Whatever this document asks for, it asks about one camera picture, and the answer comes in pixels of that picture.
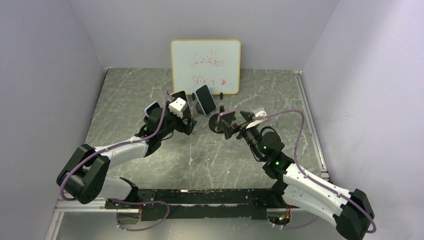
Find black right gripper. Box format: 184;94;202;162
220;110;265;161

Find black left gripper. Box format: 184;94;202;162
158;100;196;139

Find black round phone stand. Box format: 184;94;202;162
208;105;228;134

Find blue case phone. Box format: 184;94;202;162
194;84;217;116

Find beige pink case phone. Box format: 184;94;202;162
171;90;190;109

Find lilac case phone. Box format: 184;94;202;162
144;101;161;116

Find yellow framed whiteboard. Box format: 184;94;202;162
170;39;242;95

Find black phone dark case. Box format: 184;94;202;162
217;109;236;124

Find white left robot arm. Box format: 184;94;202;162
56;107;197;208

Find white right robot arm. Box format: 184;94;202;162
217;110;377;240

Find wooden round phone stand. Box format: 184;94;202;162
195;101;205;115

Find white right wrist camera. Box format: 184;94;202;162
246;107;267;129

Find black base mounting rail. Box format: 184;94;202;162
54;187;347;223

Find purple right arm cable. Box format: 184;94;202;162
253;109;378;234

